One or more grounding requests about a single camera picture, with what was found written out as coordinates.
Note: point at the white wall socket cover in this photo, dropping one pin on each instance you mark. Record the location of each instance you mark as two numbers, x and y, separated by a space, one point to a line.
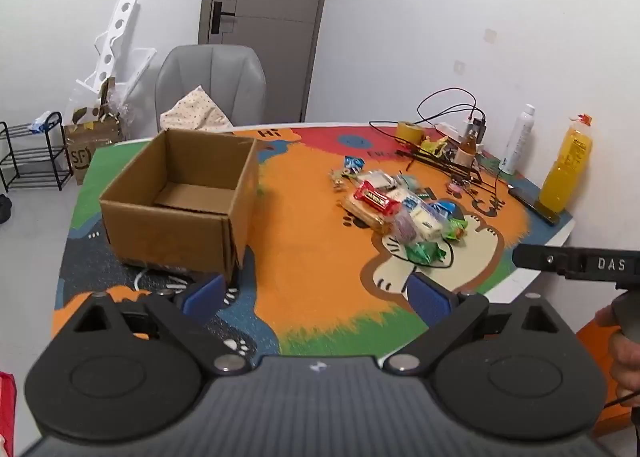
459 67

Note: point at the white power strip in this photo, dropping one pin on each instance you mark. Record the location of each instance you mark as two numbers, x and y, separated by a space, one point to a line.
450 129

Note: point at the clear plastic wrap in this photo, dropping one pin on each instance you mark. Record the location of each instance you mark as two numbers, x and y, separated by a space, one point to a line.
117 102

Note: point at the person's right hand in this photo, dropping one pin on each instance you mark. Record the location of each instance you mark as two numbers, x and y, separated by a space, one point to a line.
625 362

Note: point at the cardboard box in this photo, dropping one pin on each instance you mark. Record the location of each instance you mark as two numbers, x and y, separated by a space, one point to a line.
165 232

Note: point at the black phone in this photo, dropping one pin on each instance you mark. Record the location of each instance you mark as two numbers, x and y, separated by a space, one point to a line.
532 204

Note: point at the black charger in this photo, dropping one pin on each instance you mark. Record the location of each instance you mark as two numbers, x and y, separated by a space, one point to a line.
478 128

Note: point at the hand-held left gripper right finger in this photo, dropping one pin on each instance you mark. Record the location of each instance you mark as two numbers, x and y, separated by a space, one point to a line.
430 297

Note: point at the grey padded chair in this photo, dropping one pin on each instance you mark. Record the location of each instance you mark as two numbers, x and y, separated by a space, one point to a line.
225 82

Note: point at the yellow tape roll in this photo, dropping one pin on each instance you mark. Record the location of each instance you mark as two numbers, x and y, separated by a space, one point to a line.
411 132

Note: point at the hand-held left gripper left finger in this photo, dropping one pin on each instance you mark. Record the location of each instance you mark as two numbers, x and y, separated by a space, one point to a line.
202 297

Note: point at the orange juice bottle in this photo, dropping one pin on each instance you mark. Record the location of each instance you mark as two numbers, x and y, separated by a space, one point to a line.
565 167

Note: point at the black shoe rack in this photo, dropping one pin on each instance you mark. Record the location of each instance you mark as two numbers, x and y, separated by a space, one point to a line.
52 157

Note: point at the blue and white bag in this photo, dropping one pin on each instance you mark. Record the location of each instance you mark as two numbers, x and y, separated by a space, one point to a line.
45 121

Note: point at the red snack bar wrapper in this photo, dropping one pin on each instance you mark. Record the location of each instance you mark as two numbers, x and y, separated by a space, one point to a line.
375 197

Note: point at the brown glass bottle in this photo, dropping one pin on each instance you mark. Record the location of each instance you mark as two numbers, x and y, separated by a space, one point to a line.
467 152

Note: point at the brown shipping carton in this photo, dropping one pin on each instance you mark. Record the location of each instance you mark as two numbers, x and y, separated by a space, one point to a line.
92 152

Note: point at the yellow green wrapper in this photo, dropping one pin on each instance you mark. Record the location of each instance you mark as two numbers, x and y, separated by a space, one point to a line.
434 146

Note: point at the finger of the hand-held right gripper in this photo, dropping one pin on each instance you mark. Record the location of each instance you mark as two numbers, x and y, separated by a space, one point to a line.
540 257

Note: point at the white spray bottle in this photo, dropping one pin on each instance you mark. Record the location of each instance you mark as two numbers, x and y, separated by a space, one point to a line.
517 142

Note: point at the clear-wrapped sandwich bread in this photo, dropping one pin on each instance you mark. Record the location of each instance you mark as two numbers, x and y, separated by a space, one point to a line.
360 214

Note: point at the white holed rack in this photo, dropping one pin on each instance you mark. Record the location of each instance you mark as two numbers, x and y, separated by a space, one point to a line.
120 32

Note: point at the pile of snack packets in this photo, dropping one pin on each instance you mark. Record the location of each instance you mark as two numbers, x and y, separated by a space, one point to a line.
395 227

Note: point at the red plastic basket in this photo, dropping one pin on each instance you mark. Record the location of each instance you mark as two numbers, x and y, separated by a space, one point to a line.
7 412

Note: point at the dotted cream cushion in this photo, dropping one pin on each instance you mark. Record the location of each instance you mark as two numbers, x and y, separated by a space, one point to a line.
197 112

